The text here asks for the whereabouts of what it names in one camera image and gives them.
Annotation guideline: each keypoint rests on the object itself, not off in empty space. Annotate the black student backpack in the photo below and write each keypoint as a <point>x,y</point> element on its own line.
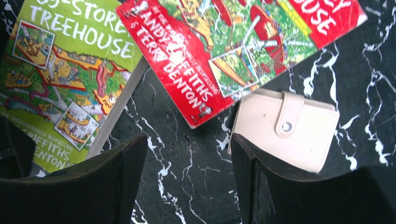
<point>16,151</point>

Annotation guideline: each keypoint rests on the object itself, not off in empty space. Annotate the beige snap wallet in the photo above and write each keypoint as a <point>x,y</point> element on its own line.
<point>288,126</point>

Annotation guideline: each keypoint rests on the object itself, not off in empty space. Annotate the red treehouse book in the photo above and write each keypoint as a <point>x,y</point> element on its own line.
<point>208,54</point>

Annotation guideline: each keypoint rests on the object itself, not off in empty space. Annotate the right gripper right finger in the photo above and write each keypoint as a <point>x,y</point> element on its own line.
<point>271,191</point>

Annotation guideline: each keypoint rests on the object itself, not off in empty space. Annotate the green treehouse book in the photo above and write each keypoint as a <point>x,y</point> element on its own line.
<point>67,70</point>

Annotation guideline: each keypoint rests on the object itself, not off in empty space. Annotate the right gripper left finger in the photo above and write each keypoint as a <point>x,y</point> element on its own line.
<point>100,190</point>

